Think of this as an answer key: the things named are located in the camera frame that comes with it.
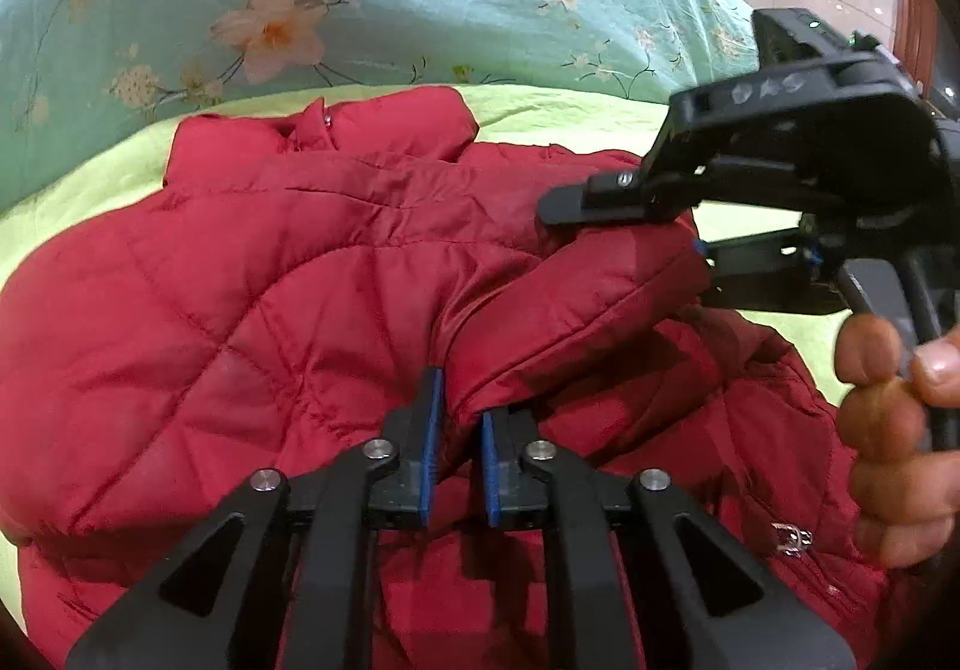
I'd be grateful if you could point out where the brown wooden furniture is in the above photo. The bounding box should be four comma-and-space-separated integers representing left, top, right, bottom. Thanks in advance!
896, 0, 947, 97

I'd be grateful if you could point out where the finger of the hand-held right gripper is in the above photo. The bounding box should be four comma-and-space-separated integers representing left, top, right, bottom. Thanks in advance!
536, 169, 700, 228
694, 227, 850, 315

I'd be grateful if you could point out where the light green blanket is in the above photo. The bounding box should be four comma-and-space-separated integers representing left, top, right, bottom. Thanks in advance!
0, 83, 863, 633

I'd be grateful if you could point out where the person's right hand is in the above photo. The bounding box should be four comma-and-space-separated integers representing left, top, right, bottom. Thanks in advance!
834, 313, 960, 570

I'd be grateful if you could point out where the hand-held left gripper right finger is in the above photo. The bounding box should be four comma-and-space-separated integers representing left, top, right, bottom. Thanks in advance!
480, 407, 857, 670

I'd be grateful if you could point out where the red quilted jacket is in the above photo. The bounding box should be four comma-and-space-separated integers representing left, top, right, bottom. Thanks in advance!
0, 86, 912, 670

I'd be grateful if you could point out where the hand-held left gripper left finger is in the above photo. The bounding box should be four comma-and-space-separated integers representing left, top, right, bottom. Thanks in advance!
66, 367, 451, 670

